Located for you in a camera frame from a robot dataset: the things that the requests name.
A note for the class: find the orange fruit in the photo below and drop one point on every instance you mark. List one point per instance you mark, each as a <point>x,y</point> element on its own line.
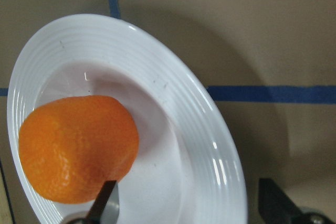
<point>70,147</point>

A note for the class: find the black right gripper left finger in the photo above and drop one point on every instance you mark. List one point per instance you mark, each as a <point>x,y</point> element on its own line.
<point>104,208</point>

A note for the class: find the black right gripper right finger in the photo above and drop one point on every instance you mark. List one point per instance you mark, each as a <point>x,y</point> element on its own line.
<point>274,206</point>

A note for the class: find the white round plate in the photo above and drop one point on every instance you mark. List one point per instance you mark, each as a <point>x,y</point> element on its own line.
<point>187,170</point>

